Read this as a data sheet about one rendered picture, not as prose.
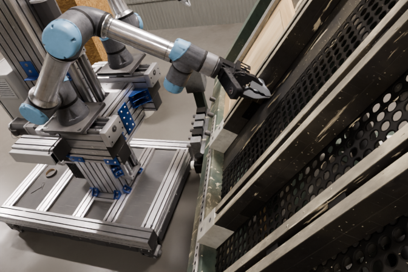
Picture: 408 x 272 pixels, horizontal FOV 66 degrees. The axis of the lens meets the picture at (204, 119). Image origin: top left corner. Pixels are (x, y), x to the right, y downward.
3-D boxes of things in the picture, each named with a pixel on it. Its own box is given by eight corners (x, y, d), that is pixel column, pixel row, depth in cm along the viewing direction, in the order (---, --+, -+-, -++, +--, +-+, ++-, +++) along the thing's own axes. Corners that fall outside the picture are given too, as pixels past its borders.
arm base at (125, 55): (104, 69, 185) (97, 54, 179) (116, 56, 196) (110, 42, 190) (126, 68, 180) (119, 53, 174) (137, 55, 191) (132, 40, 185)
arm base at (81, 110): (52, 125, 150) (41, 109, 144) (70, 105, 161) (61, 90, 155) (78, 126, 145) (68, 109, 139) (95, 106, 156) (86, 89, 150)
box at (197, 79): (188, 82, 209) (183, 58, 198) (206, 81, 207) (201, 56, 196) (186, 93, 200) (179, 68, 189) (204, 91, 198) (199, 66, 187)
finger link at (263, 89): (275, 82, 109) (251, 70, 107) (275, 91, 104) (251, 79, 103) (270, 88, 111) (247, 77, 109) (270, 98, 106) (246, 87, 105)
